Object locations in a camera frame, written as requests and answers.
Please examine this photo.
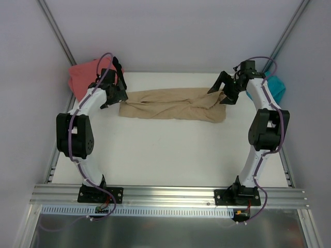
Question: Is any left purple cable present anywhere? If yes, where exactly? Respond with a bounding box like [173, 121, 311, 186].
[68, 52, 122, 222]

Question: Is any purple cable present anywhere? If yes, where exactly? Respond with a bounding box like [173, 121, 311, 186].
[234, 56, 286, 225]
[68, 52, 122, 222]

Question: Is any folded pink t shirt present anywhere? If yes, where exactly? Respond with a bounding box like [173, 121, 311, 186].
[68, 57, 110, 102]

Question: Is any teal t shirt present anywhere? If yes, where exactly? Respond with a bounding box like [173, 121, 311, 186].
[254, 71, 286, 104]

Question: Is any folded black t shirt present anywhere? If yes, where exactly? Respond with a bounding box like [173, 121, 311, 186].
[112, 56, 127, 90]

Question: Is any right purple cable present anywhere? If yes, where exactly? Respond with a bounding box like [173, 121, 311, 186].
[234, 56, 286, 225]

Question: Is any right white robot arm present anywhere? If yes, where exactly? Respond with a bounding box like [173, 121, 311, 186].
[208, 57, 290, 206]

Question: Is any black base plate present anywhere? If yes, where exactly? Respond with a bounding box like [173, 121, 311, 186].
[77, 185, 124, 204]
[214, 187, 261, 206]

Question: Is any right corner aluminium post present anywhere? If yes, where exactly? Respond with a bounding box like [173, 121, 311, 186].
[269, 1, 311, 60]

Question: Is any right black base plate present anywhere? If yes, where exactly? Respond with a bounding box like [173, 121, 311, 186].
[214, 187, 261, 206]

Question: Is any left corner aluminium post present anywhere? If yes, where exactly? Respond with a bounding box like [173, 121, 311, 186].
[36, 0, 77, 66]

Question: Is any aluminium mounting rail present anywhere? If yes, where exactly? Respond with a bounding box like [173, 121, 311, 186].
[29, 183, 310, 209]

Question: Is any corner aluminium post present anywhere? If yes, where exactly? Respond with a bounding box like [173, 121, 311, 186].
[269, 1, 311, 60]
[36, 0, 77, 66]

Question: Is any white slotted cable duct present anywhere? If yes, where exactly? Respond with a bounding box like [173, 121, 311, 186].
[40, 205, 234, 219]

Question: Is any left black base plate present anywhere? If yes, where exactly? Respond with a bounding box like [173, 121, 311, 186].
[77, 185, 124, 204]

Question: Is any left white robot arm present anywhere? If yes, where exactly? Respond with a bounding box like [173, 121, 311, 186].
[56, 69, 128, 203]

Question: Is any beige t shirt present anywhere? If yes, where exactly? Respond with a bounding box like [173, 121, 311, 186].
[119, 88, 226, 123]

